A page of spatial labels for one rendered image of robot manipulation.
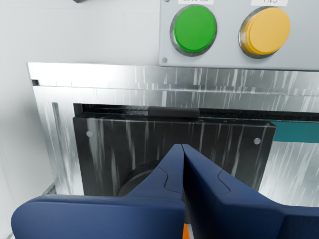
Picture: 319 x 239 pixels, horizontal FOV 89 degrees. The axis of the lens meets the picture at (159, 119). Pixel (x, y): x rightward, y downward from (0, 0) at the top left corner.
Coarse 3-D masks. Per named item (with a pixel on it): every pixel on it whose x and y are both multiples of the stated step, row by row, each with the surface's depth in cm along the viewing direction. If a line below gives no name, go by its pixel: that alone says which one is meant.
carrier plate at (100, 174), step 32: (96, 128) 19; (128, 128) 19; (160, 128) 19; (192, 128) 19; (224, 128) 19; (256, 128) 19; (96, 160) 21; (128, 160) 21; (224, 160) 20; (256, 160) 20; (96, 192) 23
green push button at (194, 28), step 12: (192, 12) 15; (204, 12) 15; (180, 24) 15; (192, 24) 15; (204, 24) 15; (180, 36) 16; (192, 36) 16; (204, 36) 16; (192, 48) 16; (204, 48) 16
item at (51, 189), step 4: (52, 184) 29; (48, 188) 28; (52, 188) 29; (44, 192) 28; (48, 192) 28; (52, 192) 28; (8, 232) 21; (12, 232) 21; (4, 236) 21; (8, 236) 21; (12, 236) 21
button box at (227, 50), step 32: (160, 0) 16; (192, 0) 16; (224, 0) 16; (256, 0) 15; (288, 0) 15; (160, 32) 17; (224, 32) 16; (160, 64) 18; (192, 64) 18; (224, 64) 18; (256, 64) 17; (288, 64) 17
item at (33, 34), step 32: (0, 32) 26; (32, 32) 26; (64, 32) 26; (96, 32) 26; (128, 32) 26; (0, 64) 28; (0, 96) 30; (32, 96) 30; (0, 128) 32; (32, 128) 32; (0, 160) 35; (32, 160) 34; (0, 192) 38; (32, 192) 37; (0, 224) 41
